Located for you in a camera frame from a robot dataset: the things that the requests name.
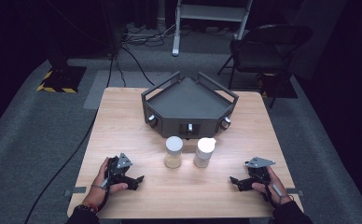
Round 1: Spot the spouted white lid jar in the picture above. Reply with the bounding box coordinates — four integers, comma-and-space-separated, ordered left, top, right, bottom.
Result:
193, 136, 217, 169

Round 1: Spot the white metal stand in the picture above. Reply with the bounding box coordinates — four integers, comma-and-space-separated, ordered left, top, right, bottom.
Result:
172, 0, 254, 57

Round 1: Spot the black yellow striped base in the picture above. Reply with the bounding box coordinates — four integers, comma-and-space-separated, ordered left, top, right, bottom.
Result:
35, 64, 88, 94
257, 73, 299, 99

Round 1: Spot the black folding chair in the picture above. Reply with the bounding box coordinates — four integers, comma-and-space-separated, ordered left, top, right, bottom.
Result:
216, 23, 313, 110

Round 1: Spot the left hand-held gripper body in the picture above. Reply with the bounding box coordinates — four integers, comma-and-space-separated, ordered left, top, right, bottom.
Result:
106, 152, 133, 186

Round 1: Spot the long black floor cable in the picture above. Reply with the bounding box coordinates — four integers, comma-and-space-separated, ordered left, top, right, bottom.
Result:
24, 52, 116, 224

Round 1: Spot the person's right hand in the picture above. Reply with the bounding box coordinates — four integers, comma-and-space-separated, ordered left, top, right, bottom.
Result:
252, 166, 292, 209

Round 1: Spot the grey corner shelf rack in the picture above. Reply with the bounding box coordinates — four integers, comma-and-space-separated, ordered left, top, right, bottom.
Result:
140, 70, 240, 140

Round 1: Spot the bundle of cables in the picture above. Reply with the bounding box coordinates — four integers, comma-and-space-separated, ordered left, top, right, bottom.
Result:
121, 22, 177, 49

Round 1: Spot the person's left hand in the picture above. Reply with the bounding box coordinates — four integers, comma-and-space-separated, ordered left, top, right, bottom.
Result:
84, 157, 129, 208

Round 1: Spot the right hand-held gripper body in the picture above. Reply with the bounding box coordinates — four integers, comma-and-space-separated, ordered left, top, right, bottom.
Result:
244, 156, 276, 186

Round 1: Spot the flat white lid jar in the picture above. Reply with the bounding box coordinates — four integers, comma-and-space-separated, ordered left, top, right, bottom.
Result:
163, 135, 184, 170

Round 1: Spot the grey table clamp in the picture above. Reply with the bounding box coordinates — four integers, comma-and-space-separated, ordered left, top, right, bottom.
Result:
63, 186, 87, 198
285, 188, 304, 197

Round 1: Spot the beaded bracelet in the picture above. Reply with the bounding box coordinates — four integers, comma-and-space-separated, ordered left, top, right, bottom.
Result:
74, 201, 100, 215

